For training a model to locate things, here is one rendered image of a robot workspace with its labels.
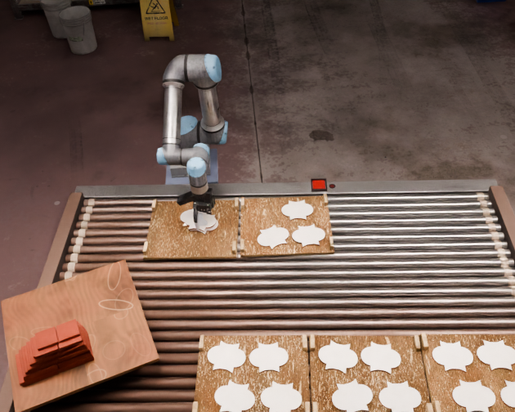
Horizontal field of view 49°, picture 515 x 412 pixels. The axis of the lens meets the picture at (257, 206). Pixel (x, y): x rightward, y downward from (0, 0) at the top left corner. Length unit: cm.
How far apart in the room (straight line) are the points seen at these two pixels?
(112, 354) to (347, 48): 419
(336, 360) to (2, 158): 343
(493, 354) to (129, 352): 133
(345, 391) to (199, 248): 90
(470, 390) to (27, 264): 284
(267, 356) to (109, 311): 63
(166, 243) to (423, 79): 335
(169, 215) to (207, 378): 86
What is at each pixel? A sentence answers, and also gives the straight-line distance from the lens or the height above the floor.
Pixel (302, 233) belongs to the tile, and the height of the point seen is 94.
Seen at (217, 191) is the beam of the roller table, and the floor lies 92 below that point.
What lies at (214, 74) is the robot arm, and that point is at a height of 152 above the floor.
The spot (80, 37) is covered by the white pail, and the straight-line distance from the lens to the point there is 591.
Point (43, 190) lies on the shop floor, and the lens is 449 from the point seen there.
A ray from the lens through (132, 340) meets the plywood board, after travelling 219.
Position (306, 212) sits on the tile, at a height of 94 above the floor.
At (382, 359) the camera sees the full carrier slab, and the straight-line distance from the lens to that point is 222.
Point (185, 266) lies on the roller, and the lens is 252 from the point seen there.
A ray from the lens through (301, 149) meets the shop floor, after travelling 446.
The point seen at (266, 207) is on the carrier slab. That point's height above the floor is 94.
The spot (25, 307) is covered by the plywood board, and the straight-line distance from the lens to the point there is 242.
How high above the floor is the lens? 285
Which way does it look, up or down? 45 degrees down
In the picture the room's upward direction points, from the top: 3 degrees counter-clockwise
